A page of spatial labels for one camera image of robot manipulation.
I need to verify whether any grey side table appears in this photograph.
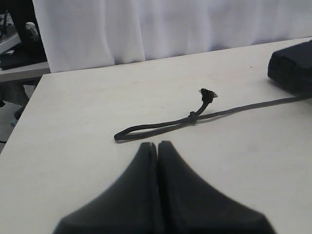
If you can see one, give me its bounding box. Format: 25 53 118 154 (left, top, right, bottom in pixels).
0 12 51 83

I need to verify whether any white backdrop curtain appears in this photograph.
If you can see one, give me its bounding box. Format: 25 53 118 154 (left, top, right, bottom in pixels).
33 0 312 73

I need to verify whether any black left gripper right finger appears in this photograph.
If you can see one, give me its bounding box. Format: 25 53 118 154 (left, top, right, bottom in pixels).
157 141 276 234

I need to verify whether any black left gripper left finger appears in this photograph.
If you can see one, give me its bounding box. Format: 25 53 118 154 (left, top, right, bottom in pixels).
54 142 157 234

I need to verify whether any black braided rope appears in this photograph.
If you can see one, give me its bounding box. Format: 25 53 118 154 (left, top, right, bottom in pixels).
113 88 308 144

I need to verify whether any black plastic carrying case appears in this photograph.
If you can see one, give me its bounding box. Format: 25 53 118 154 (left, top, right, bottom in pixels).
268 41 312 93

